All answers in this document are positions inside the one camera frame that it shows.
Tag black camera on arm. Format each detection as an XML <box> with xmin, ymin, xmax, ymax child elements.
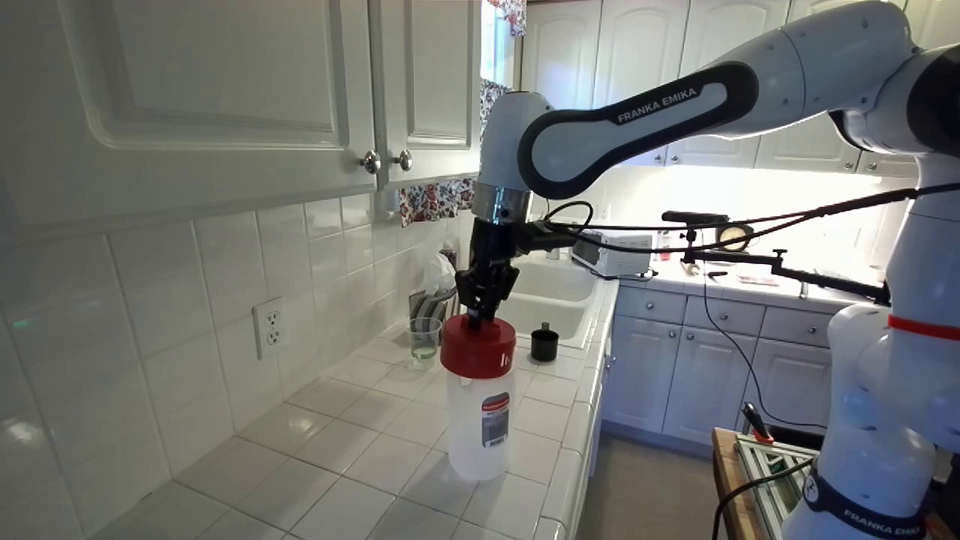
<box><xmin>659</xmin><ymin>210</ymin><xmax>728</xmax><ymax>228</ymax></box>

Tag white wall outlet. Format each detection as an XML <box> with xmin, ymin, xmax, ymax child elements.
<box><xmin>253</xmin><ymin>298</ymin><xmax>284</xmax><ymax>360</ymax></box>

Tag small green rimmed jar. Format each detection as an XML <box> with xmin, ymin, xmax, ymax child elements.
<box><xmin>408</xmin><ymin>290</ymin><xmax>446</xmax><ymax>360</ymax></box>

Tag white lower cabinets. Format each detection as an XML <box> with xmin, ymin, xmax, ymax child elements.
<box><xmin>602</xmin><ymin>284</ymin><xmax>834</xmax><ymax>447</ymax></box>

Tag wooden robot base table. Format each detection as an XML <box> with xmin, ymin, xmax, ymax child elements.
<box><xmin>711</xmin><ymin>429</ymin><xmax>817</xmax><ymax>540</ymax></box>

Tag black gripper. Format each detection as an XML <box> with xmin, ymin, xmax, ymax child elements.
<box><xmin>457</xmin><ymin>218</ymin><xmax>520</xmax><ymax>325</ymax></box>

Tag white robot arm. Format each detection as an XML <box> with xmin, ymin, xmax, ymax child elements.
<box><xmin>457</xmin><ymin>0</ymin><xmax>960</xmax><ymax>540</ymax></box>

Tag white microwave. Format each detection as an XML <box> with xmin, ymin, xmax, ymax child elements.
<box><xmin>573</xmin><ymin>232</ymin><xmax>655</xmax><ymax>280</ymax></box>

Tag translucent plastic jar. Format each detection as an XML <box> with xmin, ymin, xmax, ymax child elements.
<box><xmin>443</xmin><ymin>376</ymin><xmax>512</xmax><ymax>483</ymax></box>

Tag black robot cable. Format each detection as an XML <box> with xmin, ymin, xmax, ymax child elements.
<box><xmin>536</xmin><ymin>177</ymin><xmax>960</xmax><ymax>258</ymax></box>

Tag white upper cabinet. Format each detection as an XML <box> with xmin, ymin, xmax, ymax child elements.
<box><xmin>0</xmin><ymin>0</ymin><xmax>481</xmax><ymax>234</ymax></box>

